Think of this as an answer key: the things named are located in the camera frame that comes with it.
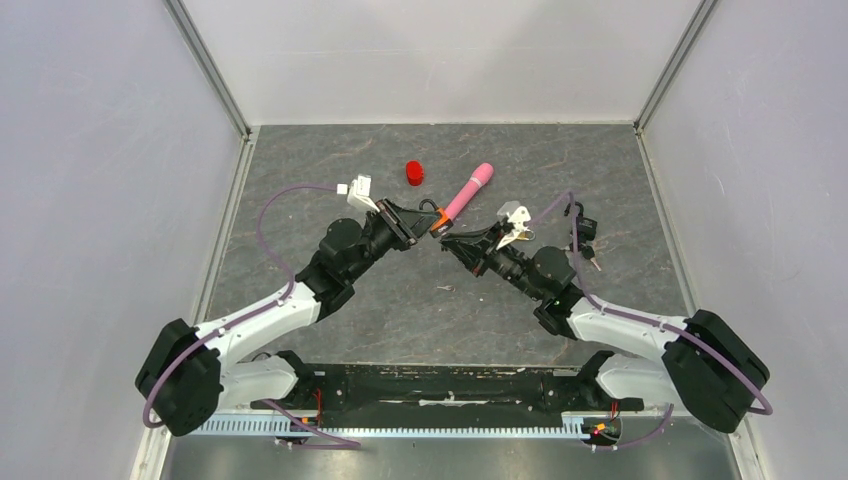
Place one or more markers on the small brass padlock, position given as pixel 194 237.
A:
pixel 526 235

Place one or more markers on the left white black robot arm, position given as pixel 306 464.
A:
pixel 193 371

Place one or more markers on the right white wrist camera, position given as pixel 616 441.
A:
pixel 516 218

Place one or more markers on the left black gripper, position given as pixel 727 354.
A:
pixel 405 225

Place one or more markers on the black-head key set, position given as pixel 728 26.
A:
pixel 586 250

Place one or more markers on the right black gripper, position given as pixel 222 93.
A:
pixel 475 249

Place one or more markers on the white slotted cable duct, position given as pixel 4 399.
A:
pixel 276 425

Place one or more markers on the red plastic cap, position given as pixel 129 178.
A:
pixel 415 173

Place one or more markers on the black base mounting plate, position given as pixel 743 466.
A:
pixel 346 387

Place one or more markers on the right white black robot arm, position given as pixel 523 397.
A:
pixel 696 363

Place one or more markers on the black Kaijing padlock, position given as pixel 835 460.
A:
pixel 586 228

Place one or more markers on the pink cylindrical wand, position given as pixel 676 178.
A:
pixel 478 179

